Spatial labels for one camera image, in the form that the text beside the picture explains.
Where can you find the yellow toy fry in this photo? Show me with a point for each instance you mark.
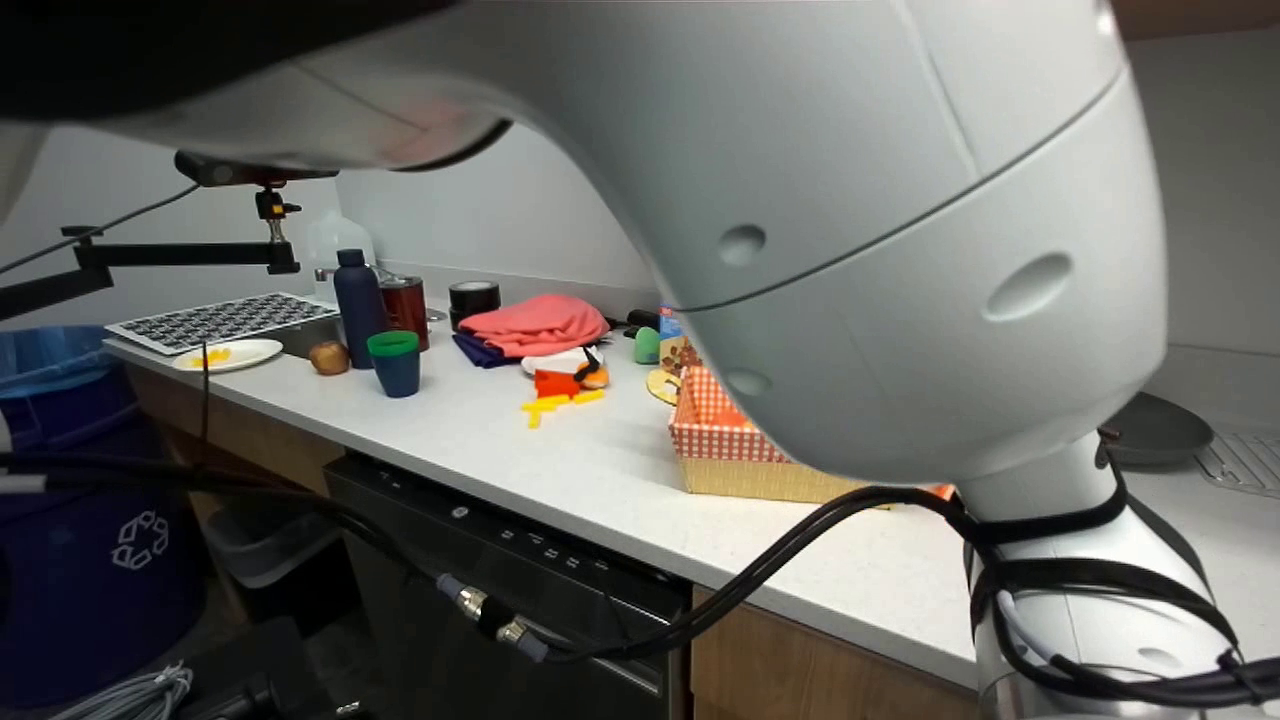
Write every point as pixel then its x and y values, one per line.
pixel 584 393
pixel 544 410

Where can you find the dark blue cloth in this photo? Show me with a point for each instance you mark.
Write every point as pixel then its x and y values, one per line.
pixel 477 354

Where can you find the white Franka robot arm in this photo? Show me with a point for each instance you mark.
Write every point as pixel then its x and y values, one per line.
pixel 803 163

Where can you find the yellow toy food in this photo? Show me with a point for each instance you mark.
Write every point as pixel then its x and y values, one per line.
pixel 208 359

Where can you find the dish drying rack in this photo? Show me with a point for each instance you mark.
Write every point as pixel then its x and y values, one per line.
pixel 221 323

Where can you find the blue cup green lid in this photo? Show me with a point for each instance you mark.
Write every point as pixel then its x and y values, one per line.
pixel 398 370

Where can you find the black round disc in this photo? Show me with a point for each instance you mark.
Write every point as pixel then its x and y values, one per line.
pixel 1162 435

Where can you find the red toy fries carton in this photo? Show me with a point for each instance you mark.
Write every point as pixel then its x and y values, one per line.
pixel 554 384

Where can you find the blue recycling bin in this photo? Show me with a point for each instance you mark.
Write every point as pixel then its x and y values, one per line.
pixel 81 574

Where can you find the dark blue bottle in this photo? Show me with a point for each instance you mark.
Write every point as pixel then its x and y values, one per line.
pixel 356 306

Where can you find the red can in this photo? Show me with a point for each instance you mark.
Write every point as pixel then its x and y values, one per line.
pixel 405 308

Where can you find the black pouch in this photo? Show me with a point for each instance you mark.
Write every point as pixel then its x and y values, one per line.
pixel 642 323

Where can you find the orange black white toy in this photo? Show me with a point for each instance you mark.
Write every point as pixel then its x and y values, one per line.
pixel 554 361

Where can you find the green toy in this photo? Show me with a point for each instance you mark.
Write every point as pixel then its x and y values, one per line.
pixel 645 345

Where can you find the wooden front kitchen drawer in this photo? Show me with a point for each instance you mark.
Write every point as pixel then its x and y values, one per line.
pixel 803 667

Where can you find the brown round toy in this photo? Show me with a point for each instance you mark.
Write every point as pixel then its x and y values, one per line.
pixel 328 359

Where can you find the black stereo camera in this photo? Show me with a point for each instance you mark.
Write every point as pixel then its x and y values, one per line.
pixel 225 169

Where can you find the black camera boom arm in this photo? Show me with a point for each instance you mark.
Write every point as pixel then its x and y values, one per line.
pixel 174 252

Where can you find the dark steel dishwasher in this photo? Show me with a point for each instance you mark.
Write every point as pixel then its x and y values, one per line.
pixel 440 641

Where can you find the wooden base cabinet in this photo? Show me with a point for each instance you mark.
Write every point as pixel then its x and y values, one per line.
pixel 242 435

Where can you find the pink red cloth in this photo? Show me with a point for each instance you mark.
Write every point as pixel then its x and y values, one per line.
pixel 534 325

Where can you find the black tape roll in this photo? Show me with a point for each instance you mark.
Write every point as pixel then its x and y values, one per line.
pixel 475 306

